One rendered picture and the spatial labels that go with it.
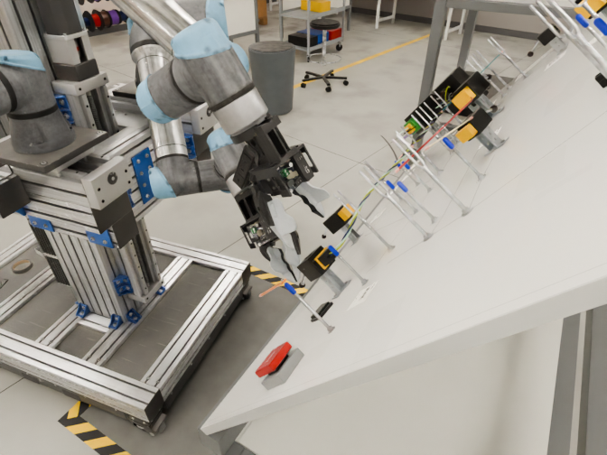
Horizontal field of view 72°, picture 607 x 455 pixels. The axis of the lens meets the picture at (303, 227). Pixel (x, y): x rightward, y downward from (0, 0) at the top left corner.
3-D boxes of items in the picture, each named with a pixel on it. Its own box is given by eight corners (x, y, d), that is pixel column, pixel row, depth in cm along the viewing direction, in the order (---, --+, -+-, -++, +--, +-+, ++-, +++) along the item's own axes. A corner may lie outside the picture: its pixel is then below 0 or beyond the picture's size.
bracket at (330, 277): (345, 283, 81) (327, 264, 81) (351, 280, 79) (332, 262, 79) (331, 300, 79) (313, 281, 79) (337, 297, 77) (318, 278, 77)
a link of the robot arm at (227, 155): (236, 136, 98) (238, 117, 90) (256, 177, 96) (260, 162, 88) (204, 147, 95) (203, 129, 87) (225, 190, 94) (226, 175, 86)
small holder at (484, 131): (523, 119, 74) (495, 89, 74) (500, 148, 70) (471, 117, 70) (504, 132, 78) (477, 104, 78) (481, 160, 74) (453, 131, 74)
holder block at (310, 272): (323, 267, 82) (309, 253, 82) (336, 260, 78) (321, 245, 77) (311, 282, 80) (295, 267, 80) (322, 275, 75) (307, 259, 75)
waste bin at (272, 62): (250, 117, 421) (245, 51, 384) (255, 100, 458) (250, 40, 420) (295, 117, 421) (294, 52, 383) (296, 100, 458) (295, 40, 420)
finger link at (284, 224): (297, 255, 66) (282, 199, 64) (275, 253, 70) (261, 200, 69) (312, 248, 68) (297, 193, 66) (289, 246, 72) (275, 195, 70)
